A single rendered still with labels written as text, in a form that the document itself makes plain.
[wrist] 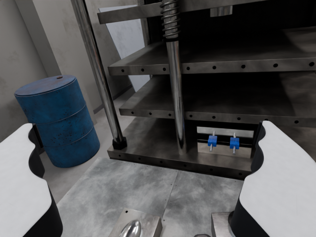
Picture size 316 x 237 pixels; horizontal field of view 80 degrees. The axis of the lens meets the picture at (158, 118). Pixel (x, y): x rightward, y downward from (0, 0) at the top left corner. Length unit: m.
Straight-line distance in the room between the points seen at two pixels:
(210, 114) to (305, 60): 0.42
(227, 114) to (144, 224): 0.60
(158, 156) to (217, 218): 0.53
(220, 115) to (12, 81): 2.49
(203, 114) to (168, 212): 0.48
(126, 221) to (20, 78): 2.45
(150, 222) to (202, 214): 0.22
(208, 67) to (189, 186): 0.54
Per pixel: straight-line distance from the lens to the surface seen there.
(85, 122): 2.43
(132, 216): 0.80
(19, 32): 3.02
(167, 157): 1.10
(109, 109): 1.11
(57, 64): 2.87
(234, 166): 1.06
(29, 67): 3.01
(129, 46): 3.77
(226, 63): 0.88
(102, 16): 1.07
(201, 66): 0.89
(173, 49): 0.85
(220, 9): 1.11
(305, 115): 1.03
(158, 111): 1.04
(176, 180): 0.96
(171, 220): 0.84
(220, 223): 0.71
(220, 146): 1.07
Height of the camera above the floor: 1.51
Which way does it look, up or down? 30 degrees down
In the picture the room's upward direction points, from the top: 9 degrees counter-clockwise
